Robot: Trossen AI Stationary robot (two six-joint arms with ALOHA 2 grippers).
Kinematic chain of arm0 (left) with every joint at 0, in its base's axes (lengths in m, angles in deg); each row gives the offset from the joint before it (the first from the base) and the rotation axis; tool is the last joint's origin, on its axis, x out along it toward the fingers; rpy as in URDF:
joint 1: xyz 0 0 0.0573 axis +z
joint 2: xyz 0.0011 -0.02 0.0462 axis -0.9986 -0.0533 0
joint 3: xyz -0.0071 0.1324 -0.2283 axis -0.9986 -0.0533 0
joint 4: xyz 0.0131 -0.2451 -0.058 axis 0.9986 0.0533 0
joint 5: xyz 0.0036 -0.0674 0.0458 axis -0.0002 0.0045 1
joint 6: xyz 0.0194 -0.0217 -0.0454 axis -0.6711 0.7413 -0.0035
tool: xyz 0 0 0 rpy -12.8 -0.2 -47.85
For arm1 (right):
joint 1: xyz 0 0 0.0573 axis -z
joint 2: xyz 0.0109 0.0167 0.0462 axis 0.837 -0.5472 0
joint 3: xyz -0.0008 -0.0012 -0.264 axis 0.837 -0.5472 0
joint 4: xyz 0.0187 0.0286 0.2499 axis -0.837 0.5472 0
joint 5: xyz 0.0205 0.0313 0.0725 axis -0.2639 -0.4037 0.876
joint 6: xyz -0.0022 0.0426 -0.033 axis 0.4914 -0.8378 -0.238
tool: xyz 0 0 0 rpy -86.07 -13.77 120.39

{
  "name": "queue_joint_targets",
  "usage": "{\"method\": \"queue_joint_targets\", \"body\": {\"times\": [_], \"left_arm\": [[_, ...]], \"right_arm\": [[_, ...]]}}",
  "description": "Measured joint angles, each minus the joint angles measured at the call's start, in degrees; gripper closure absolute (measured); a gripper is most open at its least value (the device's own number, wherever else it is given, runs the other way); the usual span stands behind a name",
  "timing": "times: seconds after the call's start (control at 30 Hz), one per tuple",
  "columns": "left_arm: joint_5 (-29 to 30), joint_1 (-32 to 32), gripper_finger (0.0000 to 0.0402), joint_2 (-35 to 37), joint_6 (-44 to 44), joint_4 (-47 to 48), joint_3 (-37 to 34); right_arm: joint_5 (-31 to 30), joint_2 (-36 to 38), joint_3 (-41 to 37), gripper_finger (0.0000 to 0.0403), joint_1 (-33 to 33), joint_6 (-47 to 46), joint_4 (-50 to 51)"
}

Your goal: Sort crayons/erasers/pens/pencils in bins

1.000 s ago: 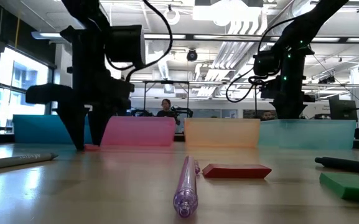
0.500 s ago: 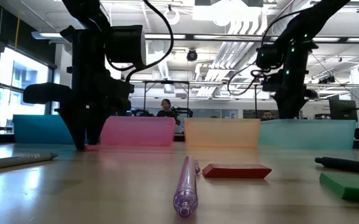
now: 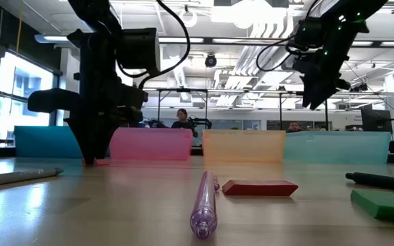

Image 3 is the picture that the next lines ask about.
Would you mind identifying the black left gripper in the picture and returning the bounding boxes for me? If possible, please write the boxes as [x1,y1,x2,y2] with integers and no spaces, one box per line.
[27,77,149,165]

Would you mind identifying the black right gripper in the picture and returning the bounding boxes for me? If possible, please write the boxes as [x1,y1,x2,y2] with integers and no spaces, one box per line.
[287,13,370,111]

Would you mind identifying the pink eraser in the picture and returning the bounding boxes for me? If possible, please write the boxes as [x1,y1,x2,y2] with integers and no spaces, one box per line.
[82,158,112,167]

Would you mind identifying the gray crayon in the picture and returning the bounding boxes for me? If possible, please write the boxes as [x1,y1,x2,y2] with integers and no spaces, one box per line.
[0,167,65,189]

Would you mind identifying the black pen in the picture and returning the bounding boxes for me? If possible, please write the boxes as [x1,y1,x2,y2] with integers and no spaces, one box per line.
[344,172,394,194]

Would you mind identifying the purple translucent pen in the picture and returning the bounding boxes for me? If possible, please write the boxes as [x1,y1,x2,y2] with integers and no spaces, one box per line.
[189,170,221,240]

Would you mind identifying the green eraser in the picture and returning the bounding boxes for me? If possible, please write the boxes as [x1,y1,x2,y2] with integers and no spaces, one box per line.
[349,189,394,225]

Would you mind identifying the person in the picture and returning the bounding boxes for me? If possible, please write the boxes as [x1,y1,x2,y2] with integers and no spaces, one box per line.
[171,108,199,137]
[286,121,303,133]

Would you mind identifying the black ceiling spotlight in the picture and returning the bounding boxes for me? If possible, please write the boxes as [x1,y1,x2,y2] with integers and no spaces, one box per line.
[349,83,369,93]
[204,53,218,68]

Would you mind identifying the blue plastic bin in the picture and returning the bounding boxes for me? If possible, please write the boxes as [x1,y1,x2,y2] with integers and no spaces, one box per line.
[14,125,83,159]

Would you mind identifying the pink plastic bin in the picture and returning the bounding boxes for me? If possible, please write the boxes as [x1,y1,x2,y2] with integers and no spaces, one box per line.
[109,127,193,161]

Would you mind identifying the mint green plastic bin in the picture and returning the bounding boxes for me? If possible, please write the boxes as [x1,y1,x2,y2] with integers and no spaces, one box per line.
[283,131,392,165]

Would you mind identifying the black monitor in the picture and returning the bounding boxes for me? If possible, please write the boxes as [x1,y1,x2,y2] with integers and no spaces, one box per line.
[360,109,393,133]

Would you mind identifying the large window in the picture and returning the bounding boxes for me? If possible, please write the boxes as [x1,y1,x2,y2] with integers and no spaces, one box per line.
[0,51,61,146]

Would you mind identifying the orange plastic bin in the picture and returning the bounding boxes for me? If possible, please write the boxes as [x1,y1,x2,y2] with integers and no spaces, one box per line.
[201,129,287,163]

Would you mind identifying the red eraser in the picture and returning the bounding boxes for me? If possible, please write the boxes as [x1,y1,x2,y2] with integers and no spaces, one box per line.
[221,179,299,197]

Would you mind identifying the long ceiling light strip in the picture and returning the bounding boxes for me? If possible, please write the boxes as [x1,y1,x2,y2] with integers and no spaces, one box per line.
[34,33,394,48]

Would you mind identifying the black metal gantry frame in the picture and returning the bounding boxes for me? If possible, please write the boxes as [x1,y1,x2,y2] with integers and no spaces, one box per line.
[268,90,329,131]
[141,87,209,130]

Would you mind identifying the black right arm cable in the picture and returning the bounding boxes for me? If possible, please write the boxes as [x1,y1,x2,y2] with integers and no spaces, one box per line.
[255,0,320,73]

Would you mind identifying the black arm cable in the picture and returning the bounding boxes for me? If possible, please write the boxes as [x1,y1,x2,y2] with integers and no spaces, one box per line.
[116,0,191,90]
[255,0,320,73]

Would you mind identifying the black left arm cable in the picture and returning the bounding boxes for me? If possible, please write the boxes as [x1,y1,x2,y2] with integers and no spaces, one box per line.
[116,0,191,90]

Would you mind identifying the white ring lamp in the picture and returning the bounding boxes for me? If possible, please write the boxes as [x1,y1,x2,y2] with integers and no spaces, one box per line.
[179,9,198,28]

